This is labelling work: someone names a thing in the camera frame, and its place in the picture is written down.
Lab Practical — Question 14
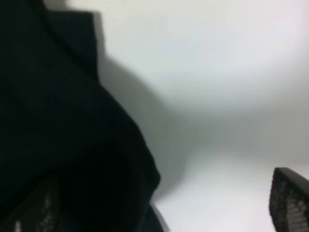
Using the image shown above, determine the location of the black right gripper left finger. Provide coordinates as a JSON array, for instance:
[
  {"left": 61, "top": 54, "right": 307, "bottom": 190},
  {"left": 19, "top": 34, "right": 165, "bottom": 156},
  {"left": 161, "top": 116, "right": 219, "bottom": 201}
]
[{"left": 0, "top": 176, "right": 60, "bottom": 232}]

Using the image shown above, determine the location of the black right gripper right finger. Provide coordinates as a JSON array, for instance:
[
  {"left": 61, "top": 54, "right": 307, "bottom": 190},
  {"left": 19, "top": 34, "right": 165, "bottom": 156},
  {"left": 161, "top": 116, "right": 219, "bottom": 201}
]
[{"left": 269, "top": 167, "right": 309, "bottom": 232}]

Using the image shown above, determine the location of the black short sleeve t-shirt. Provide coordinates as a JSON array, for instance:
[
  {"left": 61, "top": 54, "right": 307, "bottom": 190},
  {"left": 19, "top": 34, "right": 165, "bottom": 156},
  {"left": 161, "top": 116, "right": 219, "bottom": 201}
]
[{"left": 0, "top": 0, "right": 163, "bottom": 232}]

